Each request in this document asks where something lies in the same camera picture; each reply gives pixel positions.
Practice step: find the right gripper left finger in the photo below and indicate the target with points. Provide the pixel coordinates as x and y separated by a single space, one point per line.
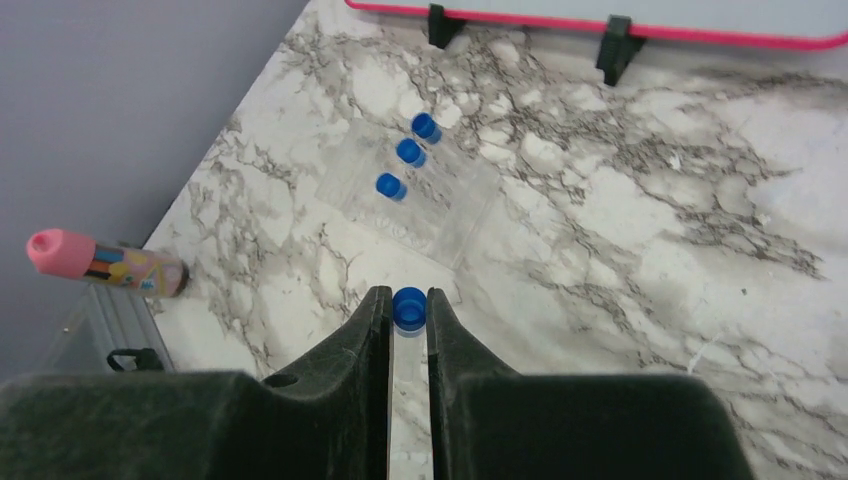
324 416

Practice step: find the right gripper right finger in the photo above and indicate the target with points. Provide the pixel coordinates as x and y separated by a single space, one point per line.
489 421

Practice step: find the blue capped test tube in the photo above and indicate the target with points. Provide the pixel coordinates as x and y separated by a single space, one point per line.
410 152
391 187
409 310
424 126

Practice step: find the clear test tube rack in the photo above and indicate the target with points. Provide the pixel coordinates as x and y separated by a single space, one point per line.
446 201

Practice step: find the pink patterned cylinder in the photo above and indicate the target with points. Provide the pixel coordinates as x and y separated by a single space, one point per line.
71 255

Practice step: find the whiteboard black stand foot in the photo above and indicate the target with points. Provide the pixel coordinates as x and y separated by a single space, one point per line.
618 48
442 29

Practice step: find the pink framed whiteboard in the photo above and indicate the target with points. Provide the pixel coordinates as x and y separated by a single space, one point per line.
800 25

